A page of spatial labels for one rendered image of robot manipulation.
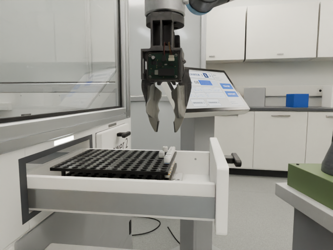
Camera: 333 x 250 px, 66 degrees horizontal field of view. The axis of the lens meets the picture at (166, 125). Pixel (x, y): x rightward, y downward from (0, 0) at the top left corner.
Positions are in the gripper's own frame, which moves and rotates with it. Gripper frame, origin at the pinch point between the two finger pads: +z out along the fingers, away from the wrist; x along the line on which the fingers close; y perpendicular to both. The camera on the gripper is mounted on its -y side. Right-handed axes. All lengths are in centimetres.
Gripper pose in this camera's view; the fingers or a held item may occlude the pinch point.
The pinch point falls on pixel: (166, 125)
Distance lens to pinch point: 51.8
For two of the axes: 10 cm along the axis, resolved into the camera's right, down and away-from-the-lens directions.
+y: -1.3, 1.1, -9.9
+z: 0.0, 9.9, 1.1
